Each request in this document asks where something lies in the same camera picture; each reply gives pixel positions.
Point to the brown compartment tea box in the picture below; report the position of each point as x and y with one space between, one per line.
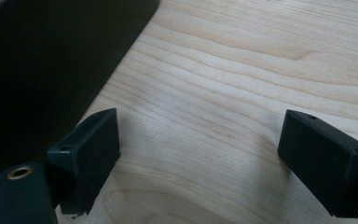
37 71

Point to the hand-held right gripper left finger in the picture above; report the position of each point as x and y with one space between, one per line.
90 155

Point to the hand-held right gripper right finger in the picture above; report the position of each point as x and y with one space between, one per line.
323 165

